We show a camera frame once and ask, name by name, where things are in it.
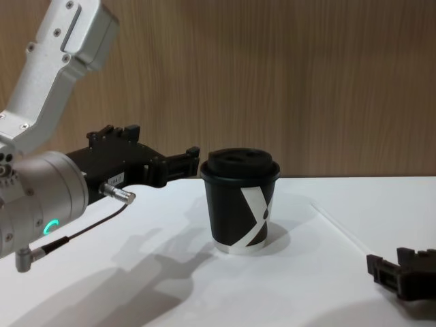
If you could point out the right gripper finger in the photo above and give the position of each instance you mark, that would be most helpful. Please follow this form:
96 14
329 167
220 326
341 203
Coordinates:
417 258
386 272

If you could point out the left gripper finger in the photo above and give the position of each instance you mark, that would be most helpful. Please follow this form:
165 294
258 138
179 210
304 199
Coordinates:
116 134
177 165

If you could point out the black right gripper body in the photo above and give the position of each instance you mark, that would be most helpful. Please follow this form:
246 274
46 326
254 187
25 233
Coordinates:
420 281

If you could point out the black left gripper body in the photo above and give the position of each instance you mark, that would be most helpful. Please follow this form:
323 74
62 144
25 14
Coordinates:
112 163

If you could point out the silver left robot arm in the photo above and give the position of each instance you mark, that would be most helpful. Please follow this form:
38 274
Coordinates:
41 85

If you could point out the black plastic cup lid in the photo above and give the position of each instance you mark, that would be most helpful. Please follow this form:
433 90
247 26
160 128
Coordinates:
240 163

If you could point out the black paper cup, white mark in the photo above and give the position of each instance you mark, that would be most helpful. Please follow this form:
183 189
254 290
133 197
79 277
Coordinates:
235 211

